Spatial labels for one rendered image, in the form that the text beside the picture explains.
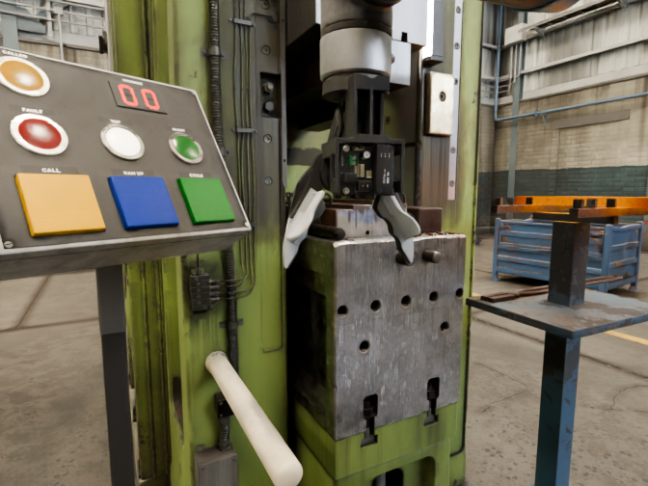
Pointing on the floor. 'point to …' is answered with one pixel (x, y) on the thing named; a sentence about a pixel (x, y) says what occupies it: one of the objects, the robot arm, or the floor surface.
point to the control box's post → (116, 372)
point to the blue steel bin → (630, 236)
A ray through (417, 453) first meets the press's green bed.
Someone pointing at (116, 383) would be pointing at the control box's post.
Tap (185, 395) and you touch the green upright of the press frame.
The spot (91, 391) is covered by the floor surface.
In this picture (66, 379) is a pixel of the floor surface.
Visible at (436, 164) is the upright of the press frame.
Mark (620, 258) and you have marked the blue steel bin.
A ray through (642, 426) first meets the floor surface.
